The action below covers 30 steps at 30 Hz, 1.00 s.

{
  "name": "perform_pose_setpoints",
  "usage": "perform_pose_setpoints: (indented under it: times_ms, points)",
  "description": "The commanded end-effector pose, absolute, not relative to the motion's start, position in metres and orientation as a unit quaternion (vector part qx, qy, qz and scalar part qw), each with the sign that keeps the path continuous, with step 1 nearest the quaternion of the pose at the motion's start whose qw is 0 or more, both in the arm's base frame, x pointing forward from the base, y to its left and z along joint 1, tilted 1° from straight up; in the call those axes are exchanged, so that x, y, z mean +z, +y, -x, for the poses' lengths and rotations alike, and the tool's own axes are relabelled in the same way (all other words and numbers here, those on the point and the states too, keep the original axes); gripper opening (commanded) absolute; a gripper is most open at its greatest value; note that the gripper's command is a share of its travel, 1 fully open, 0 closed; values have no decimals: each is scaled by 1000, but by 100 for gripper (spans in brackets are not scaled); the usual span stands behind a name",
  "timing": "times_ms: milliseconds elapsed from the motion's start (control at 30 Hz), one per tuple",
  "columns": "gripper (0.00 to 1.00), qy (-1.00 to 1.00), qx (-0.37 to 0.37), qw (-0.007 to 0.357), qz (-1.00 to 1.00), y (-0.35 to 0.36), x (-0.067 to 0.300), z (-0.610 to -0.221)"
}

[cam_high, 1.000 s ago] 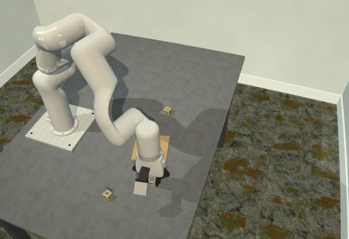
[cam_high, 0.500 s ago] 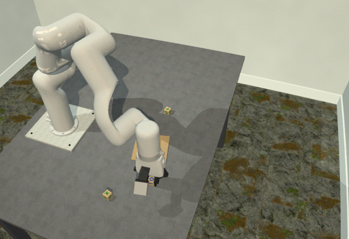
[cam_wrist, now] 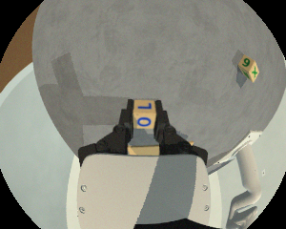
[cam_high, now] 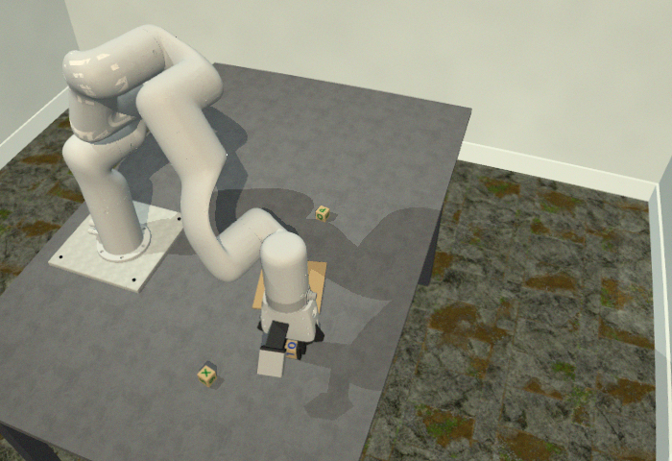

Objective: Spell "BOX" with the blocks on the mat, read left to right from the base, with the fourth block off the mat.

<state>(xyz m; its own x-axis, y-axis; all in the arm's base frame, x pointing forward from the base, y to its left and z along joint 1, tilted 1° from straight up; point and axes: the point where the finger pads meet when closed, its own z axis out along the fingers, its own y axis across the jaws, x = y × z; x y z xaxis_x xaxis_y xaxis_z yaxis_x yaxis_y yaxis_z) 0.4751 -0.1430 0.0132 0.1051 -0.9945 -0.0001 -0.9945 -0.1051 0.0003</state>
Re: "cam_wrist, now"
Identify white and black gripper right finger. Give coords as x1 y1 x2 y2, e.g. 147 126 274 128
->
153 100 208 165

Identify tan flat mat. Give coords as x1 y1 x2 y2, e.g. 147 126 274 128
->
128 141 194 156

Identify wooden letter block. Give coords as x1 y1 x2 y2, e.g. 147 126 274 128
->
238 54 259 83
133 100 156 129

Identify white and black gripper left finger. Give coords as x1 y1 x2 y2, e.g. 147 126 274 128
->
78 99 134 168

